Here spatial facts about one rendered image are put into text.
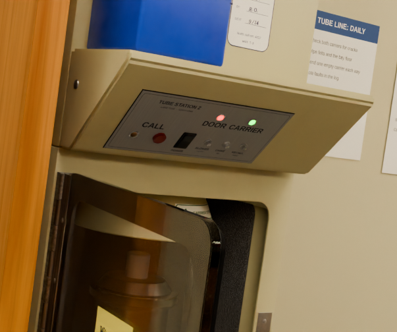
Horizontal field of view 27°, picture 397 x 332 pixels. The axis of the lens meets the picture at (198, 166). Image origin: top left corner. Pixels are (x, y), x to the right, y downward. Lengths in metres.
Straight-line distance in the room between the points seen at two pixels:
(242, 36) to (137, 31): 0.23
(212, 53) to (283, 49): 0.21
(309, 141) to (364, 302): 0.91
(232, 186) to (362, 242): 0.84
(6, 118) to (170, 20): 0.17
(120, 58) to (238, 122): 0.17
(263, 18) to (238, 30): 0.04
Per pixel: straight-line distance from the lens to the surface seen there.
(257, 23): 0.97
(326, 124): 0.93
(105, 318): 0.71
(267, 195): 1.00
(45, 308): 0.85
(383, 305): 1.86
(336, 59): 1.65
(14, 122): 0.74
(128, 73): 0.75
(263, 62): 0.98
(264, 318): 1.03
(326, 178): 1.67
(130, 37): 0.76
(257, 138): 0.89
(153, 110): 0.80
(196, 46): 0.79
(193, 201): 0.97
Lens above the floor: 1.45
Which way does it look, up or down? 3 degrees down
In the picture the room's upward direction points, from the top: 8 degrees clockwise
